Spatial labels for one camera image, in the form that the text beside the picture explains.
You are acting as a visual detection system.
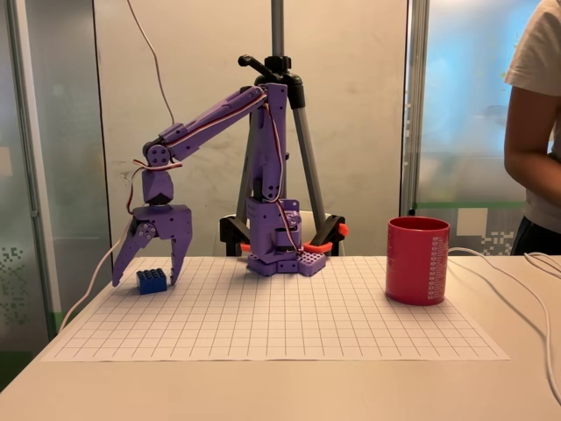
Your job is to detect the blue toy brick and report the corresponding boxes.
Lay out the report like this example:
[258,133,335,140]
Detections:
[135,268,169,296]

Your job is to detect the red cup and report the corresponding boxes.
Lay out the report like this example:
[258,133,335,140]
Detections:
[385,216,451,307]

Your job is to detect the black orange clamp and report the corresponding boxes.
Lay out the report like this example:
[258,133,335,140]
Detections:
[218,213,266,258]
[304,213,352,258]

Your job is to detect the white grid paper sheet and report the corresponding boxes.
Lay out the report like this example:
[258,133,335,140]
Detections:
[41,256,512,363]

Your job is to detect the person in white t-shirt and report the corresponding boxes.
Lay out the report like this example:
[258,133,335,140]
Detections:
[502,0,561,257]

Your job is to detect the pink cable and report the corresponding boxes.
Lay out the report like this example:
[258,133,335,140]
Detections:
[59,0,176,332]

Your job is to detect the red white black servo wire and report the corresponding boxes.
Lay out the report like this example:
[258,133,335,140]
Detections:
[125,85,306,258]

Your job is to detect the aluminium frame post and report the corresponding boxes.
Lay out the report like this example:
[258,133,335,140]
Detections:
[401,0,431,218]
[4,0,62,339]

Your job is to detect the grey camera tripod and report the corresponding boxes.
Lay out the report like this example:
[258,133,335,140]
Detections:
[235,0,329,258]

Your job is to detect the white cable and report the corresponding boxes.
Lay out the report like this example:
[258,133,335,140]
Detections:
[446,246,561,407]
[523,251,561,280]

